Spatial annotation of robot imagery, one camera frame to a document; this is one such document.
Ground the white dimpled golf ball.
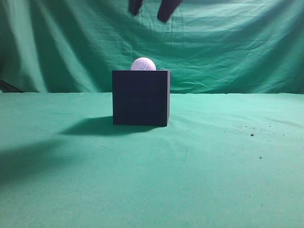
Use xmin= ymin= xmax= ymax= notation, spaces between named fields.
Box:
xmin=131 ymin=57 xmax=156 ymax=71

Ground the green cloth backdrop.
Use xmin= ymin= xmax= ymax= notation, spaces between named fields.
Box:
xmin=0 ymin=0 xmax=304 ymax=228

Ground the dark blue cube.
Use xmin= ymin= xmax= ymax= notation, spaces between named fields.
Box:
xmin=112 ymin=70 xmax=171 ymax=127

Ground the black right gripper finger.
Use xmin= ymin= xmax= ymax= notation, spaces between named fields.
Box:
xmin=128 ymin=0 xmax=143 ymax=16

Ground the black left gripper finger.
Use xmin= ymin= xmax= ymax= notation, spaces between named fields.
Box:
xmin=157 ymin=0 xmax=183 ymax=23

